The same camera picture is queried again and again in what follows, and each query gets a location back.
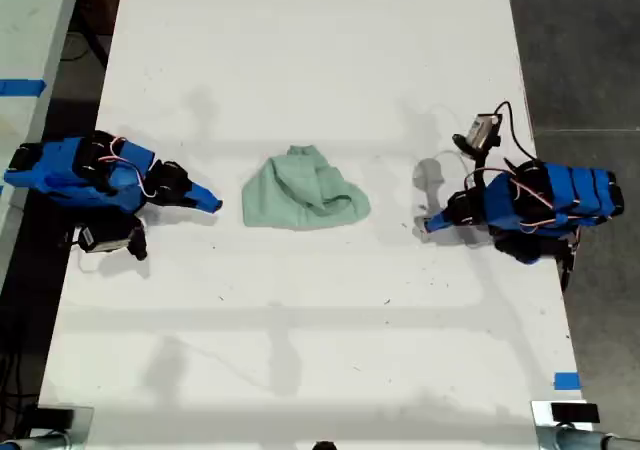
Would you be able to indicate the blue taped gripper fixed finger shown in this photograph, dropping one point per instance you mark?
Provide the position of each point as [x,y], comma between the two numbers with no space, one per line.
[440,216]
[207,194]

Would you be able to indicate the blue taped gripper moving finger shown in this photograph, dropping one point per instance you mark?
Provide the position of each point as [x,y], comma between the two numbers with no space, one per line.
[200,206]
[437,226]

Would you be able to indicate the pale green t-shirt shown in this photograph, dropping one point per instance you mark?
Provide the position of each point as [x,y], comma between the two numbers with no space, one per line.
[300,200]

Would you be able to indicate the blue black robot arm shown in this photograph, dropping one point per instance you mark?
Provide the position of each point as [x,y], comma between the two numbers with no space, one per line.
[60,172]
[575,195]

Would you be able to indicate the black table clamp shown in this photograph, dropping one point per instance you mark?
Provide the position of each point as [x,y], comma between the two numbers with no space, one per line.
[567,265]

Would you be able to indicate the long blue tape strip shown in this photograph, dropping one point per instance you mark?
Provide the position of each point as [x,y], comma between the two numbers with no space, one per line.
[22,87]

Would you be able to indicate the short blue tape piece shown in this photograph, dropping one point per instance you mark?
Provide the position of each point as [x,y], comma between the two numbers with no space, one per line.
[567,381]

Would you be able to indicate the white side table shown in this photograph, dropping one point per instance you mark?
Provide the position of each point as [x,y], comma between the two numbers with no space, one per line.
[30,25]

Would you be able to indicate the white flat plate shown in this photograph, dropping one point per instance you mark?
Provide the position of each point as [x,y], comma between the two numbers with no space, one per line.
[541,412]

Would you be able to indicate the small black box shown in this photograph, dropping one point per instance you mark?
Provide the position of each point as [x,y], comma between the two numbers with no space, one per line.
[55,416]
[575,413]

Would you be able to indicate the black round knob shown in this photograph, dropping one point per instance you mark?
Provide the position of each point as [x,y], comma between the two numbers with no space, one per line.
[324,445]

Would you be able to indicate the grey metal pipe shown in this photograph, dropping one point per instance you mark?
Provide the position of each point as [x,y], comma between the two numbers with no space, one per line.
[35,442]
[575,439]

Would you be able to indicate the black camera stalk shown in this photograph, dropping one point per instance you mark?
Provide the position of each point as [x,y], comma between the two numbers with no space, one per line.
[138,242]
[477,165]

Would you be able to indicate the grey gripper camera box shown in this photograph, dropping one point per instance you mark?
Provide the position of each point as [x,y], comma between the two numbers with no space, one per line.
[484,131]

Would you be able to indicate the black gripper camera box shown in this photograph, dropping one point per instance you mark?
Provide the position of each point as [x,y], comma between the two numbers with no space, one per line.
[102,239]

